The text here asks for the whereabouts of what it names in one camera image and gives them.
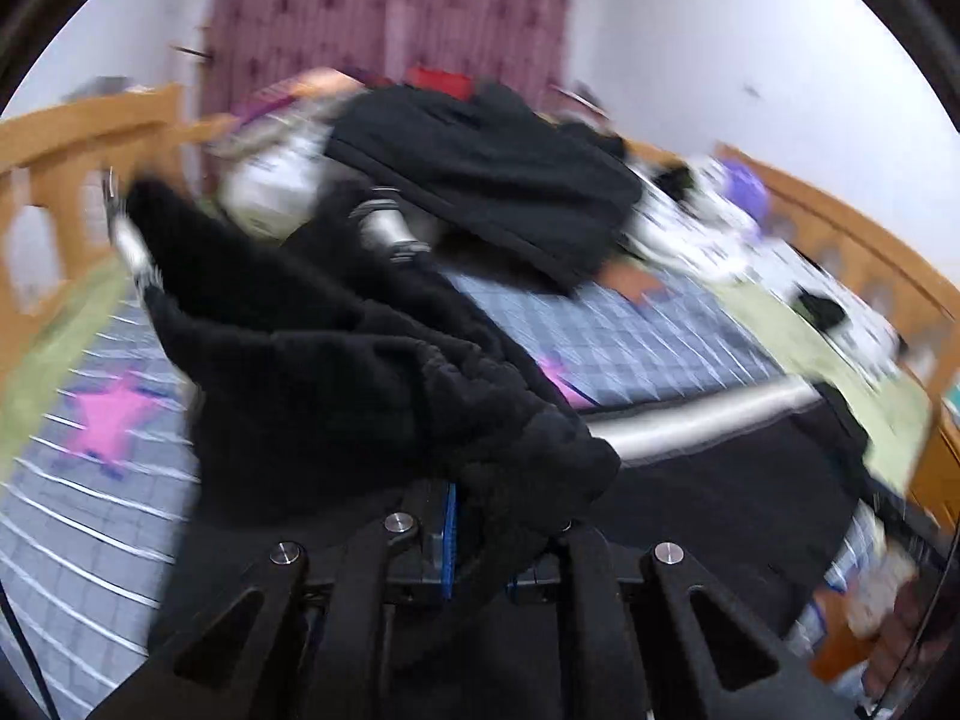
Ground wooden bed frame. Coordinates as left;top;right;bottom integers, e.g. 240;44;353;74
0;82;960;541

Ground grey grid blanket with stars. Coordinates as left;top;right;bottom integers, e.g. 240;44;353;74
0;262;788;720

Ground red box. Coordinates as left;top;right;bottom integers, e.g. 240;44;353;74
409;66;473;100

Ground purple patchwork quilt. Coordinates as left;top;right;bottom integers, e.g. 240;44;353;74
232;67;376;137

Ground dark pink patterned curtain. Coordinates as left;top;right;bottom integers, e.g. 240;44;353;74
202;0;580;121

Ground white floral quilt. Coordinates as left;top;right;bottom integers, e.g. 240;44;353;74
216;120;353;241

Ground white floral pillow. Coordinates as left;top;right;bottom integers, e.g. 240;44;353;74
750;240;910;383

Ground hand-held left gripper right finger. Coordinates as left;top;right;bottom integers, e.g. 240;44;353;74
508;521;856;720

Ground black pants with white waistband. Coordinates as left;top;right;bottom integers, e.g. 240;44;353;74
105;174;893;653

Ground pile of black clothes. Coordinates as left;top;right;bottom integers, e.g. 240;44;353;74
326;82;646;295

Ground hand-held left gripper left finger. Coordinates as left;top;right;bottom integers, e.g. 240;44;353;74
97;480;460;720

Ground black cable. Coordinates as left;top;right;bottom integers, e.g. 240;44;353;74
0;581;57;720

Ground small white floral blanket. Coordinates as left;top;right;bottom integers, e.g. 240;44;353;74
637;157;758;275

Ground purple plush toy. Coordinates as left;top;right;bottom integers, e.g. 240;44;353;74
712;161;771;224

